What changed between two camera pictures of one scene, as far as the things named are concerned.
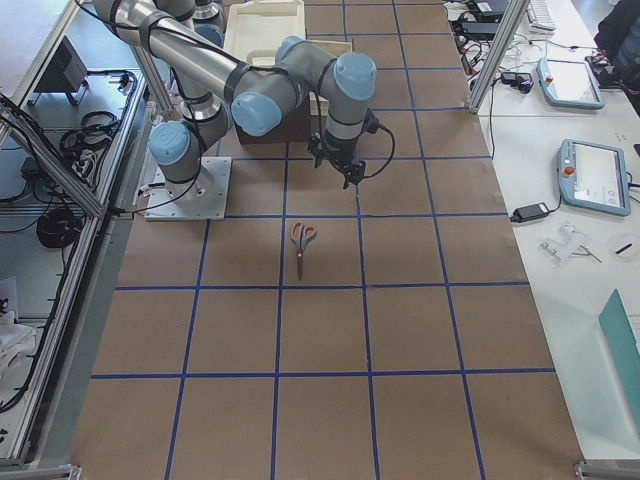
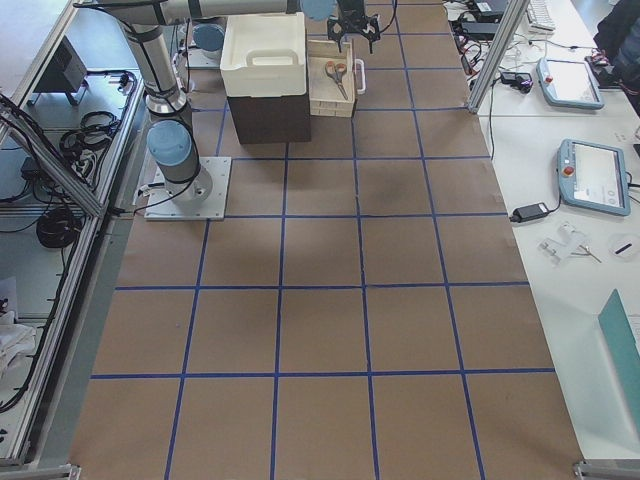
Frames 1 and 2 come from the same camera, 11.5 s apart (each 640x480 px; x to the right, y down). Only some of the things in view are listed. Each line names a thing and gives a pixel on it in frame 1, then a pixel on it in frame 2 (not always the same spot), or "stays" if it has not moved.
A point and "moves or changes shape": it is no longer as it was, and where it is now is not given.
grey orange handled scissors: (301, 234) moves or changes shape
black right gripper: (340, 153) → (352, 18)
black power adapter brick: (529, 212) stays
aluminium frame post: (514, 13) stays
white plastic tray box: (255, 29) stays
